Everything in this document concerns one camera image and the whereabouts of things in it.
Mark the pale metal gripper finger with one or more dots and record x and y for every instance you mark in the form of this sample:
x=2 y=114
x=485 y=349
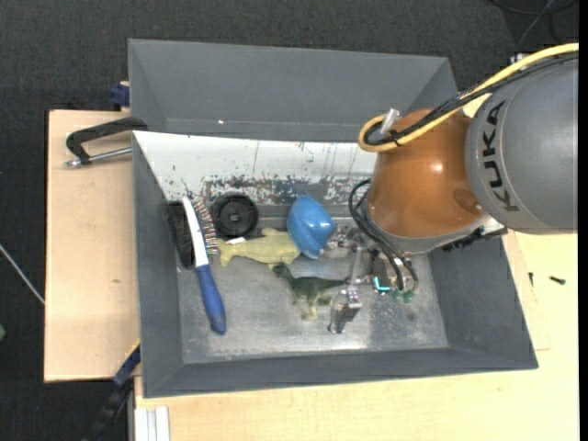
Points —
x=337 y=249
x=345 y=310

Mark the blue plastic cup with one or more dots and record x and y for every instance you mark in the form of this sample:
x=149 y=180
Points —
x=308 y=225

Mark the green toy dinosaur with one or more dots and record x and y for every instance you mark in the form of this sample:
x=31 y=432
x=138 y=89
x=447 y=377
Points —
x=312 y=288

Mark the pale yellow toy shark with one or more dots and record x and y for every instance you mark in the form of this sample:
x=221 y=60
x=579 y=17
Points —
x=262 y=250

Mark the black toy wheel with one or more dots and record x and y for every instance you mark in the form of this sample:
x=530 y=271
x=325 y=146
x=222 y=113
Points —
x=234 y=215

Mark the black brush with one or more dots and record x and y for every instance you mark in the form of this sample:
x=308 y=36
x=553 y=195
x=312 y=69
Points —
x=180 y=237

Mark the small black screw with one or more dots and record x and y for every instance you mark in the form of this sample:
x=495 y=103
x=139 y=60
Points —
x=557 y=280

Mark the grey metal bin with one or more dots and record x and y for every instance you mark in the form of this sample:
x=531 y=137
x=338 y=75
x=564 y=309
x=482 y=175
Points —
x=257 y=85

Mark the pale wood board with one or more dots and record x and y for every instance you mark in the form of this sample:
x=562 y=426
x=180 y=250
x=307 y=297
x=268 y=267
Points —
x=87 y=246

